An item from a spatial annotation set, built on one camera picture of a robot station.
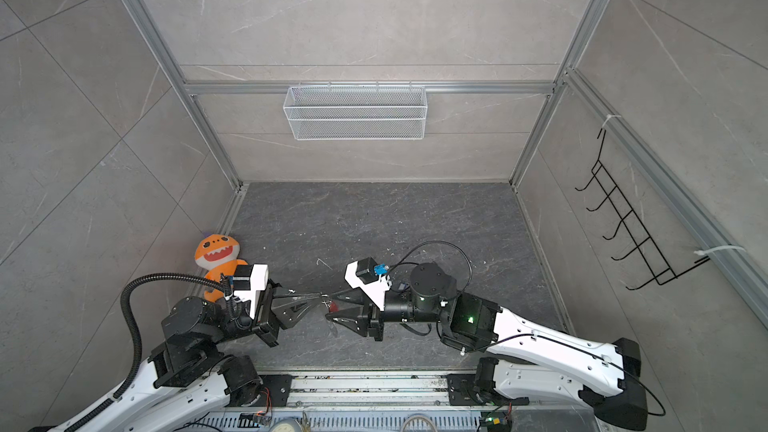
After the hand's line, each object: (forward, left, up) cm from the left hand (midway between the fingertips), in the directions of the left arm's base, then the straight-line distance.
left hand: (318, 293), depth 50 cm
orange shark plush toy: (+28, +39, -31) cm, 57 cm away
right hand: (0, -2, -4) cm, 5 cm away
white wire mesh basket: (+68, -2, -9) cm, 69 cm away
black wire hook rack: (+4, -67, -4) cm, 67 cm away
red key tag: (-1, -2, -4) cm, 5 cm away
